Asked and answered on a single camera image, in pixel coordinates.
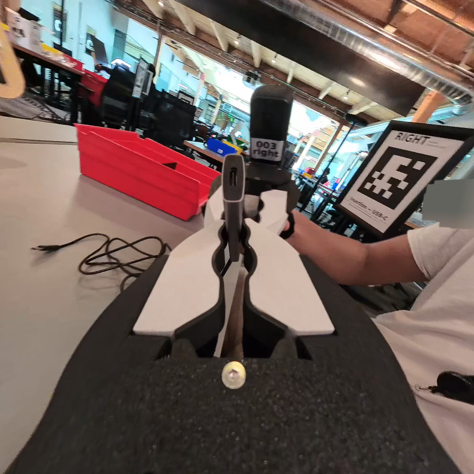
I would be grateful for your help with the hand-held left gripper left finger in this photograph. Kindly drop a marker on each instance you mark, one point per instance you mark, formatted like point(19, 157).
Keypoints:
point(185, 289)

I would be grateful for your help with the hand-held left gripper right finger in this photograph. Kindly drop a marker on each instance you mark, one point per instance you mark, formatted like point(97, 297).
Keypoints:
point(285, 289)

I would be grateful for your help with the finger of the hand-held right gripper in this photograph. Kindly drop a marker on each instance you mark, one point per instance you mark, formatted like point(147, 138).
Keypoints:
point(276, 211)
point(214, 211)

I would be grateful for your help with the grey usb hub with tail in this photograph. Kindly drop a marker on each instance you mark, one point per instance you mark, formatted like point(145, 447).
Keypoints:
point(233, 207)

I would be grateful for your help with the red plastic bin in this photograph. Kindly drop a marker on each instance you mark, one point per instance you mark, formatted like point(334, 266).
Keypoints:
point(129, 166)

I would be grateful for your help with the person's right forearm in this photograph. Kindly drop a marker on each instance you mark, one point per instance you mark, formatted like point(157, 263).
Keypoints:
point(351, 259)

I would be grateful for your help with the person's right hand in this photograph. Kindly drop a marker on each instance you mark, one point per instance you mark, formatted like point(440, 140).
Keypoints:
point(300, 233)

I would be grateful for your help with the yellow bin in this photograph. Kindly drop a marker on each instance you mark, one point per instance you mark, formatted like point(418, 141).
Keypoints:
point(239, 150)

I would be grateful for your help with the small blue bin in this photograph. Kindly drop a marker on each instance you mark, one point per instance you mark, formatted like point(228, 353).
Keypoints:
point(218, 145)

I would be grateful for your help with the grey work table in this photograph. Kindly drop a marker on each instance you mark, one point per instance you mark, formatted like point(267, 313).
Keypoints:
point(196, 146)

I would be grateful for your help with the framed marker sign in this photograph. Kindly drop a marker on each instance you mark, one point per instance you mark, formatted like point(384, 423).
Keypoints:
point(400, 174)

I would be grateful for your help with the black office chair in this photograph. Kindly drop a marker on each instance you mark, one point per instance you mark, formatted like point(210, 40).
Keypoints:
point(118, 92)

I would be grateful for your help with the person's white shirt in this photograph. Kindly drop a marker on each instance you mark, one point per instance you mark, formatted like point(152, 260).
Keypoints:
point(444, 314)

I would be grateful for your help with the black clip on shirt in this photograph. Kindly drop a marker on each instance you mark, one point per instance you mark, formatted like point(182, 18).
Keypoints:
point(455, 387)

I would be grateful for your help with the round silver duct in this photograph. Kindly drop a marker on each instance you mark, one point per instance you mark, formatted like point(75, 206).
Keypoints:
point(450, 90)

